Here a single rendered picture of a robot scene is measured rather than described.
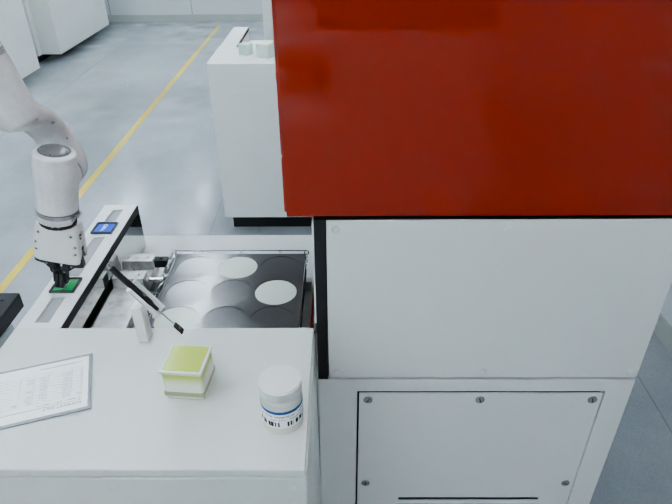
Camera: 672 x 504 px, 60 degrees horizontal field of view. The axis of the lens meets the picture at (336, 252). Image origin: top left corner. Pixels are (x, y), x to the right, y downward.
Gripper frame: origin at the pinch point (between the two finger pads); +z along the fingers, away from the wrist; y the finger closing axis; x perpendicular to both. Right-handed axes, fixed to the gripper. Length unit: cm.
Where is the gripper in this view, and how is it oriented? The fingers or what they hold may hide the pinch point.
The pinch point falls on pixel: (61, 277)
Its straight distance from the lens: 146.6
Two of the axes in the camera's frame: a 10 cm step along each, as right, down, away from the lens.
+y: -9.8, -1.8, -1.0
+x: -0.1, 5.4, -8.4
